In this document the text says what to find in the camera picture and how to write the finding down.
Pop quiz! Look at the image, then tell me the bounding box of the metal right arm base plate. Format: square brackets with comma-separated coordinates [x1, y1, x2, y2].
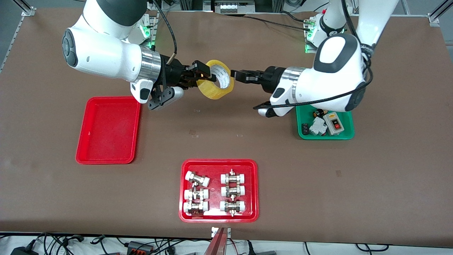
[127, 14, 158, 49]

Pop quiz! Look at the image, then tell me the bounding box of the red plastic tray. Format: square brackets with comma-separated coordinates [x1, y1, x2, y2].
[75, 96, 142, 165]

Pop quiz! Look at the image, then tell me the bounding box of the black power adapter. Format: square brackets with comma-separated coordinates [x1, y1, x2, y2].
[11, 246, 39, 255]

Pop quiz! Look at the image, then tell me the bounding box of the grey on-off switch box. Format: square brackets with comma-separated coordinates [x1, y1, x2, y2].
[323, 112, 345, 136]

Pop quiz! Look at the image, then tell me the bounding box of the red tray holding valves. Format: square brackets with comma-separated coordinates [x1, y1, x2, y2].
[179, 159, 259, 223]

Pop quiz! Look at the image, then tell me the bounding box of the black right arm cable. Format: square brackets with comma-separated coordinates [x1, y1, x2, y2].
[152, 0, 177, 66]

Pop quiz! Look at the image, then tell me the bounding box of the white circuit breaker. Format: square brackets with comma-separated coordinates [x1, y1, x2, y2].
[309, 117, 327, 137]

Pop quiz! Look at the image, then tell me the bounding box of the black orange connector box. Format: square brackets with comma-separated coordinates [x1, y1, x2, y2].
[126, 241, 154, 254]

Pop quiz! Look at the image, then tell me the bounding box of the green plastic tray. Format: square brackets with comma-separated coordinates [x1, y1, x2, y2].
[296, 104, 355, 141]

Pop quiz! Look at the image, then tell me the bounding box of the grey power strip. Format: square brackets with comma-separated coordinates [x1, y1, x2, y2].
[212, 0, 255, 14]

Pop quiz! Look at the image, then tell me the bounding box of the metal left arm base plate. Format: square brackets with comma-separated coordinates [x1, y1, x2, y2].
[305, 14, 321, 55]

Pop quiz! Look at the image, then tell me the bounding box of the metal valve with white ends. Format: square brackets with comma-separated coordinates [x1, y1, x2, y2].
[185, 171, 211, 187]
[220, 169, 246, 185]
[184, 187, 209, 201]
[221, 184, 246, 198]
[220, 199, 246, 216]
[183, 200, 209, 215]

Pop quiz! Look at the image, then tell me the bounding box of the red metal bar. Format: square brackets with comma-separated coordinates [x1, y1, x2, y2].
[203, 228, 227, 255]

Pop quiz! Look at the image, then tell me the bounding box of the yellowish clear packing tape roll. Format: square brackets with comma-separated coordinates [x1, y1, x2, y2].
[196, 59, 235, 100]

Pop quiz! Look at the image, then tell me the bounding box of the black cable on table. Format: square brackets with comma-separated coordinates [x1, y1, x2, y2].
[244, 14, 312, 32]

